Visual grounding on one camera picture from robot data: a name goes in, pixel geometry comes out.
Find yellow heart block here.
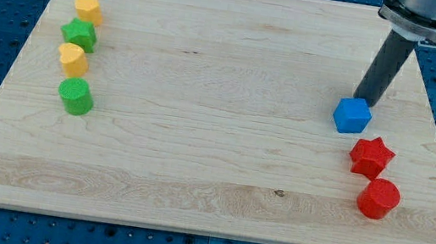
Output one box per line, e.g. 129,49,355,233
58,42,89,78

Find blue cube block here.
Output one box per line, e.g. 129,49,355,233
333,97,372,134

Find wooden board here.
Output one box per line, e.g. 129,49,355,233
0,0,436,244

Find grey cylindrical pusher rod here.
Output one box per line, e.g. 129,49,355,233
353,30,416,108

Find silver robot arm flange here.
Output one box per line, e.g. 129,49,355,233
378,0,436,45

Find red star block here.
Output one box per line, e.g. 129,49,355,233
350,137,395,180

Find red cylinder block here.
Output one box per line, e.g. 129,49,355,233
356,178,401,220

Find yellow hexagonal block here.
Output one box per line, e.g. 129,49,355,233
74,0,103,26

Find green cylinder block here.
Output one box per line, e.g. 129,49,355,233
58,77,94,115

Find green star block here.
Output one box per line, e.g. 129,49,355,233
60,17,97,53

